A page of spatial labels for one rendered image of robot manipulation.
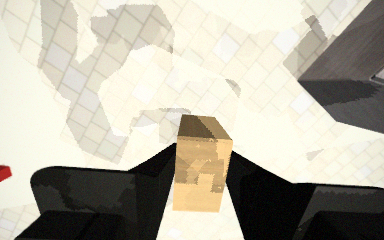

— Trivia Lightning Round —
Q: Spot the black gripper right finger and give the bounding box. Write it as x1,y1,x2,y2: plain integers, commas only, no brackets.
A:
226,150,384,240

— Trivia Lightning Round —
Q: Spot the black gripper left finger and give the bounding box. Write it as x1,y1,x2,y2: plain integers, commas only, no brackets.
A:
30,143,177,240

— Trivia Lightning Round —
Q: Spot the small red block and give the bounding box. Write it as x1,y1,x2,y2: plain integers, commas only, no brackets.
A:
0,165,12,182

